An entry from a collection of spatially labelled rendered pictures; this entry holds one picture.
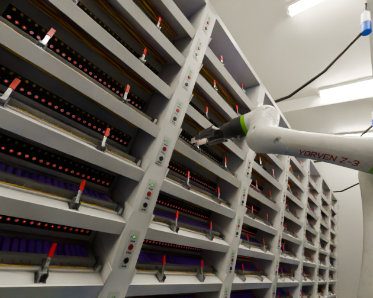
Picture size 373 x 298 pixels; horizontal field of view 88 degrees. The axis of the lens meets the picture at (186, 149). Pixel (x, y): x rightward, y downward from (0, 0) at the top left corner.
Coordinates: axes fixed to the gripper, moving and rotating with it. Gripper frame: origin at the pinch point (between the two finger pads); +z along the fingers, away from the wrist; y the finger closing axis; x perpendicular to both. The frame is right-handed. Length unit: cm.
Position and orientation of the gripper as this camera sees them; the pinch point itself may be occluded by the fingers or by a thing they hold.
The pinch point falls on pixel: (198, 141)
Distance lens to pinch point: 100.4
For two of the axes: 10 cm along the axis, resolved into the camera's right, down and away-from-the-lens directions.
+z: -7.4, 2.3, 6.3
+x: 1.2, -8.7, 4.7
